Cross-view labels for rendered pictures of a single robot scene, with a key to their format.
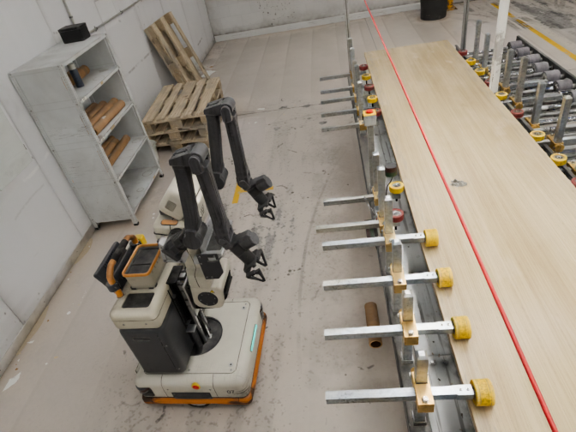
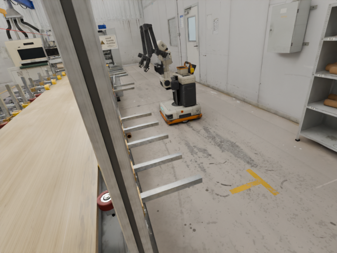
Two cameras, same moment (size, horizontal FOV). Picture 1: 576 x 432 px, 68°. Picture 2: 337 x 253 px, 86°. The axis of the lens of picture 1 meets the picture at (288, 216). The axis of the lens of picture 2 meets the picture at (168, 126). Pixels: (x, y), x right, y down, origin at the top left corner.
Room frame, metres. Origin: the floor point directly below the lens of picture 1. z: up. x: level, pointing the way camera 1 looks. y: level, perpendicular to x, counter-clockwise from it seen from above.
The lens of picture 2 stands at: (4.49, -0.95, 1.45)
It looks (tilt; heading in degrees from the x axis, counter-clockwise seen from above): 27 degrees down; 154
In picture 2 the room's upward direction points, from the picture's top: 7 degrees counter-clockwise
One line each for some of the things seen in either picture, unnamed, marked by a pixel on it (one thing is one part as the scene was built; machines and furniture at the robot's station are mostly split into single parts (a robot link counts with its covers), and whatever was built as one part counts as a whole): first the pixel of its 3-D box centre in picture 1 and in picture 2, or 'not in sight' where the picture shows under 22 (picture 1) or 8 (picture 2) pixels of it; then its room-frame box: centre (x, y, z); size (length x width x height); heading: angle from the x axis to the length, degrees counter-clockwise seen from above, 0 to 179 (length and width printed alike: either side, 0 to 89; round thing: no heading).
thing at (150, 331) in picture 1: (168, 302); (182, 86); (1.71, 0.76, 0.59); 0.55 x 0.34 x 0.83; 167
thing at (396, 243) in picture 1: (397, 282); not in sight; (1.24, -0.40, 0.89); 0.04 x 0.04 x 0.48; 80
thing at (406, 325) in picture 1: (408, 326); not in sight; (0.97, -0.35, 0.95); 0.14 x 0.06 x 0.05; 170
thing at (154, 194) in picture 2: (342, 75); (156, 193); (3.92, -0.78, 0.84); 0.43 x 0.03 x 0.04; 80
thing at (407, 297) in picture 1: (407, 333); not in sight; (0.99, -0.36, 0.87); 0.04 x 0.04 x 0.48; 80
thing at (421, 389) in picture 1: (422, 388); not in sight; (0.72, -0.31, 0.95); 0.14 x 0.06 x 0.05; 170
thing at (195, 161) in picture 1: (213, 199); (143, 40); (1.38, 0.27, 1.41); 0.11 x 0.06 x 0.43; 167
